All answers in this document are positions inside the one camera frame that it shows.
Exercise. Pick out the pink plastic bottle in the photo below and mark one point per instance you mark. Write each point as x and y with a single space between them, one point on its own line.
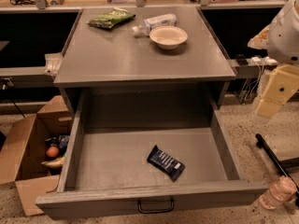
279 192

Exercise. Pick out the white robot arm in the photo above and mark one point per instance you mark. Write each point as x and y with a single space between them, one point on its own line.
281 40

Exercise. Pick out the open grey top drawer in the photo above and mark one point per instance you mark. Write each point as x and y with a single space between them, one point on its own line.
106 171

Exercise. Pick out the black power adapter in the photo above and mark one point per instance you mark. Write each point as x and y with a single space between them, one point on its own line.
241 59

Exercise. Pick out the yellow snack bag in box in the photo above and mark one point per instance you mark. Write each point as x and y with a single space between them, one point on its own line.
54 164

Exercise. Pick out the white bracket on rail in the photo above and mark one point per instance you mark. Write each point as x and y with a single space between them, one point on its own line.
53 63

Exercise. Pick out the black drawer handle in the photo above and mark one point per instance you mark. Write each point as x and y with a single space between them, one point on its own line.
155 207

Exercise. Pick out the white power strip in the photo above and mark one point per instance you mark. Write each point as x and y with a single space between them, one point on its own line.
264 61

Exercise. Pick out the blue snack bag in box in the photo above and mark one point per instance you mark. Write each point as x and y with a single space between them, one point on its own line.
60 141

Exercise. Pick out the grey cabinet counter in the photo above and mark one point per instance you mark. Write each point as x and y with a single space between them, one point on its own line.
97 57

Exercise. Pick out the white bowl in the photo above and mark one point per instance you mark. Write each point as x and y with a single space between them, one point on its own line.
168 37

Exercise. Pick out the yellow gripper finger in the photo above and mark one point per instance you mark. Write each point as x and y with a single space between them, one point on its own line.
260 40
276 89

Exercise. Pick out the clear plastic water bottle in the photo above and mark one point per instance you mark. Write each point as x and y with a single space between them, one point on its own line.
146 25

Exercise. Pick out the green snack bag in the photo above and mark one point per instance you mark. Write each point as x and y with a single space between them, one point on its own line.
110 19

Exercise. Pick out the brown cardboard box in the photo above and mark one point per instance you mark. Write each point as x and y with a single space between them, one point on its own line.
24 151

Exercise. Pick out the black pole stand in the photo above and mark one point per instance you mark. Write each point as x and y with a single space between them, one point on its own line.
282 166

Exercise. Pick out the orange fruit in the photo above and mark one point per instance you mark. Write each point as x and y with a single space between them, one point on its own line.
52 152

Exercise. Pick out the dark blue rxbar wrapper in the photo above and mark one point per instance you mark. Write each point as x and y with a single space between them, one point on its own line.
165 163

